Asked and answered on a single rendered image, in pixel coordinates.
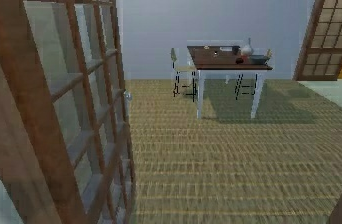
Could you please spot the beige chair with black legs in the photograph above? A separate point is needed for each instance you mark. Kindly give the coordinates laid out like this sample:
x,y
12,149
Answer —
x,y
181,73
247,86

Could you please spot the small dark cup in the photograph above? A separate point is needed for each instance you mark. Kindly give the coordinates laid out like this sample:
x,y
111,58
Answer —
x,y
215,53

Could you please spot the brown table with white legs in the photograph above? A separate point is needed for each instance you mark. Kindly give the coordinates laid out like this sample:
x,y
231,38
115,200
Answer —
x,y
227,61

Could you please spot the white flat object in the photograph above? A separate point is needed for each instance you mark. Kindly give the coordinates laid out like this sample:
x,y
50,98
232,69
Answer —
x,y
226,49

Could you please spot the red round object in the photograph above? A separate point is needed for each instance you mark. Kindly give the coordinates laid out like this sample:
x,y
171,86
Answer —
x,y
241,60

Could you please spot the dark mug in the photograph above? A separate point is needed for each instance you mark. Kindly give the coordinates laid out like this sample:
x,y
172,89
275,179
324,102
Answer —
x,y
235,50

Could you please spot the brown glazed room door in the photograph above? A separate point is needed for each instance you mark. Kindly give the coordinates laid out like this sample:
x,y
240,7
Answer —
x,y
79,110

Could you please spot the white vase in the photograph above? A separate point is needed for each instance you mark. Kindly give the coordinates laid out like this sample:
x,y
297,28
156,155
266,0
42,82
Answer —
x,y
246,49

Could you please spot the dark blue bowl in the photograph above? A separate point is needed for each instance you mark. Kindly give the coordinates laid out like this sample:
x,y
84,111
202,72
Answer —
x,y
258,59

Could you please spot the brown lattice room door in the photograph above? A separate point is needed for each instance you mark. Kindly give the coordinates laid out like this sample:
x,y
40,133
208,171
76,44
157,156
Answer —
x,y
329,38

